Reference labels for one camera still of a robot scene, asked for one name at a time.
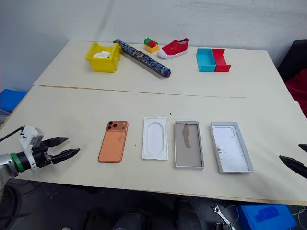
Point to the blue patterned rolled scroll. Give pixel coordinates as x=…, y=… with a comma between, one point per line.
x=144, y=60

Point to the white phone box lid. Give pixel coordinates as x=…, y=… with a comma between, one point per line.
x=230, y=153

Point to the black chair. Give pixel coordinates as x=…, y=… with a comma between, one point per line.
x=291, y=60

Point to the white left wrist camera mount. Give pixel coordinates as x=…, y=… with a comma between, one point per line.
x=30, y=136

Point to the blue plastic bin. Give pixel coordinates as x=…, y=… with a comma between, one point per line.
x=205, y=65

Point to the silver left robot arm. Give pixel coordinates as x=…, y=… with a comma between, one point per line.
x=7, y=165

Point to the red cloth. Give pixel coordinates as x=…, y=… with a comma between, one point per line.
x=298, y=91

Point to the blue plastic crate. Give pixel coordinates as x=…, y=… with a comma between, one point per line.
x=263, y=215
x=10, y=99

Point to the toy brick stack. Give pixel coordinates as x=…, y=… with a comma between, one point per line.
x=151, y=46

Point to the dark rounded shape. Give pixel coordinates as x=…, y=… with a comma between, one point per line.
x=188, y=213
x=130, y=220

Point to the red plastic bin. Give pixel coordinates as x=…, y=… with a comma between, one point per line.
x=221, y=67

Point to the metal adjustable wrench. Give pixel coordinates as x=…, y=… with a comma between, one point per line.
x=221, y=215

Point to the white moulded insert tray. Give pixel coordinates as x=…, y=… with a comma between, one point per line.
x=154, y=139

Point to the red canvas shoe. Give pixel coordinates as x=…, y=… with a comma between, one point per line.
x=171, y=50

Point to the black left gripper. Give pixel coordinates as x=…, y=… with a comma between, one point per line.
x=42, y=155

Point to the grey phone box base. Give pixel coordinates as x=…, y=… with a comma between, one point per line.
x=188, y=153

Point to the white object in bin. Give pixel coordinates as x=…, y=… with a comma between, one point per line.
x=102, y=54

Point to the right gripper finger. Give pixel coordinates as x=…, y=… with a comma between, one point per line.
x=303, y=147
x=295, y=165

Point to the yellow plastic bin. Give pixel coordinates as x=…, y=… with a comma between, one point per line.
x=103, y=64

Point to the orange smartphone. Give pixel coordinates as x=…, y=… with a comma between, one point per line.
x=112, y=148

